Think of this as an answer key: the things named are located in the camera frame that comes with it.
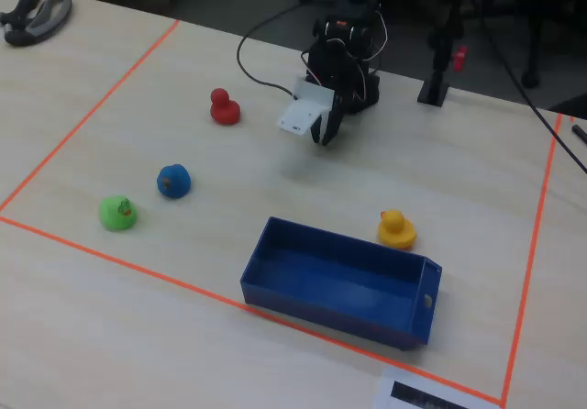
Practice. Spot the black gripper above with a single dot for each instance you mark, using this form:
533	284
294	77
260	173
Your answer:
331	122

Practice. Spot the red rubber duck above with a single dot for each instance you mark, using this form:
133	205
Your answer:
224	111

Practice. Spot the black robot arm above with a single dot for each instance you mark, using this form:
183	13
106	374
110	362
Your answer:
367	92

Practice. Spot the yellow rubber duck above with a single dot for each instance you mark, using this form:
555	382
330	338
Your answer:
396	232

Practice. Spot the blue plastic box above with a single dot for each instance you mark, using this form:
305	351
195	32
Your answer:
339	285

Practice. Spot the blue rubber duck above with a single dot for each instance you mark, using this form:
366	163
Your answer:
174	182

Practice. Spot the green rubber duck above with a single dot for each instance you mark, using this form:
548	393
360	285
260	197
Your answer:
117	216

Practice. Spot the red clamp knob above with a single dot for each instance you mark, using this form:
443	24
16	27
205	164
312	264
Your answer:
460	58

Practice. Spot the orange tape strip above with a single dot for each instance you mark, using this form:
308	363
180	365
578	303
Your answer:
89	114
183	284
534	244

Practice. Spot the black office chair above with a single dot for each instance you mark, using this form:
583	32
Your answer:
532	24

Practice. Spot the black marker pen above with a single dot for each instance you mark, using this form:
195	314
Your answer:
580	133

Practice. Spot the white printed paper sheet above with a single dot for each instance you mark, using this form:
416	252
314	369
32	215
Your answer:
383	393

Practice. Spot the black grey hand clamp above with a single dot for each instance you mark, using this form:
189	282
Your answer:
43	17

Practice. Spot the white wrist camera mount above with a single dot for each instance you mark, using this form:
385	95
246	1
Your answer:
298	115

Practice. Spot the black stand post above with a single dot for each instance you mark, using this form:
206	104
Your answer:
433	90

